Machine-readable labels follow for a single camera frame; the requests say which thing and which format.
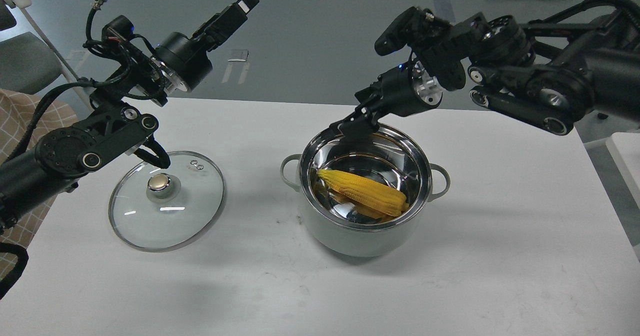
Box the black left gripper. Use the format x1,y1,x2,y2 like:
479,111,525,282
154,0,259,92

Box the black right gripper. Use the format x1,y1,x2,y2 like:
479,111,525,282
328,65,444,139

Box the yellow toy corn cob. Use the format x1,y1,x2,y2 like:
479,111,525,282
317,169,409,222

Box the glass pot lid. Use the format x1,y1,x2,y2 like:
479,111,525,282
108,150,227,252

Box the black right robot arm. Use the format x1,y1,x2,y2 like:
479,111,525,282
329,0,640,137

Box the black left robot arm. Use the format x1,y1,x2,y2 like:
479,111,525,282
1,0,260,232

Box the grey steel cooking pot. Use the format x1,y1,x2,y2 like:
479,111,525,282
279,124,451,257

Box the beige checkered cloth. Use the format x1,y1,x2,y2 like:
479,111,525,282
0,89,81,282

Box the grey office chair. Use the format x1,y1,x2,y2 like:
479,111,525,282
0,0,80,94

